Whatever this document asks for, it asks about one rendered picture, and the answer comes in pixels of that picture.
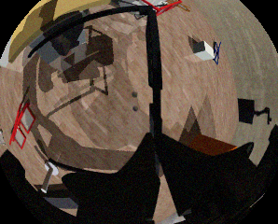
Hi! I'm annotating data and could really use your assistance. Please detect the dark blue glasses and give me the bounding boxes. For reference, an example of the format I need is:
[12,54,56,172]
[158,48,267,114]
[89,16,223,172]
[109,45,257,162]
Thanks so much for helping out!
[214,42,220,64]

